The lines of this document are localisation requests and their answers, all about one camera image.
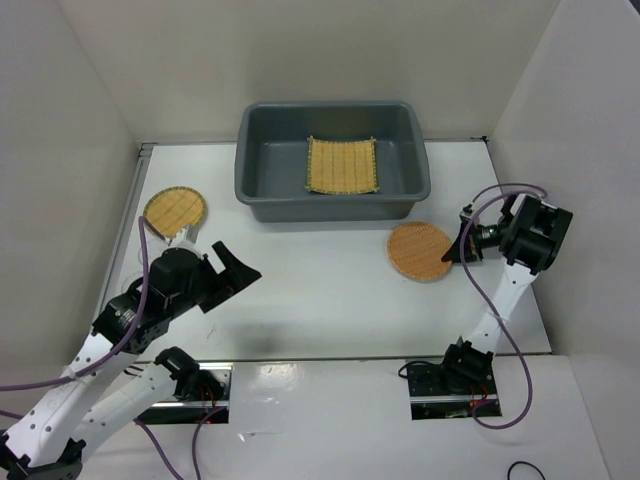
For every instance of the round orange woven tray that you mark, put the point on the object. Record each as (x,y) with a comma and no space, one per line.
(415,250)

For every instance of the aluminium table edge rail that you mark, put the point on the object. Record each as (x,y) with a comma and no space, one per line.
(125,225)

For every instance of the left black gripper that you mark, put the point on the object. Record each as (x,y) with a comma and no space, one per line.
(238,275)

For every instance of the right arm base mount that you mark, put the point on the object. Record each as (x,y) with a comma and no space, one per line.
(438,395)

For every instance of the square bamboo mat tray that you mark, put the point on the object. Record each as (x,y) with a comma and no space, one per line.
(341,168)

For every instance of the grey plastic bin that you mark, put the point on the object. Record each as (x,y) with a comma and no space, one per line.
(272,163)

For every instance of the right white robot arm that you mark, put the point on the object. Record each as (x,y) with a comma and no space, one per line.
(528,235)

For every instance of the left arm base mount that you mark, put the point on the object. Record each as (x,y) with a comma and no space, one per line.
(210,395)

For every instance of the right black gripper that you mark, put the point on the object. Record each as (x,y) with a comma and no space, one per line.
(471,244)

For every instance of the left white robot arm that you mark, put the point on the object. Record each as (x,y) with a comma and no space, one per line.
(75,416)

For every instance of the round green-rimmed bamboo tray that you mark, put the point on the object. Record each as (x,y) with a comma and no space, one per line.
(174,208)

